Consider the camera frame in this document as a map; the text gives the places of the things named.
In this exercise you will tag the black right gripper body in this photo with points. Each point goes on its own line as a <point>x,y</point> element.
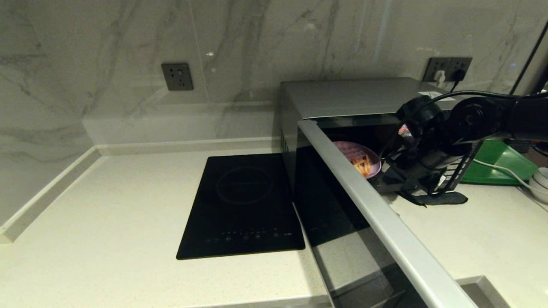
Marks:
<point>415,169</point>

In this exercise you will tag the purple plate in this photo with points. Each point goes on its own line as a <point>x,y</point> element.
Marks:
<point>349,149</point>

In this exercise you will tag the black glass microwave door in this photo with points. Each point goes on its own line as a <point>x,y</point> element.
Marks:
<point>342,226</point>

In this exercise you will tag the dark cloth pad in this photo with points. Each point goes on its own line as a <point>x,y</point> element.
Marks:
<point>445,199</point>

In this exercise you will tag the white sticker label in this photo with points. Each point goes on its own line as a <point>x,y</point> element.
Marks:
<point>432,94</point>

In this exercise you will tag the green cutting board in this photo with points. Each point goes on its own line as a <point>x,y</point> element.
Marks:
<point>498,160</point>

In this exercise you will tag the white power plug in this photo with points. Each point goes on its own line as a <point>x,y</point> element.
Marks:
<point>439,78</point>

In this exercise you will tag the white ceramic bowl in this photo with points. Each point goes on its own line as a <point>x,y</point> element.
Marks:
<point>543,173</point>
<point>537,192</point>

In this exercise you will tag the black induction cooktop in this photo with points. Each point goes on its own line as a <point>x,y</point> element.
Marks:
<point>239,205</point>

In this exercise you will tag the grey double wall socket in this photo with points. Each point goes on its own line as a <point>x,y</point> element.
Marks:
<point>447,64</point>

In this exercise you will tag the grey single wall socket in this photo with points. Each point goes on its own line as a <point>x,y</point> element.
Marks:
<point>177,77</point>

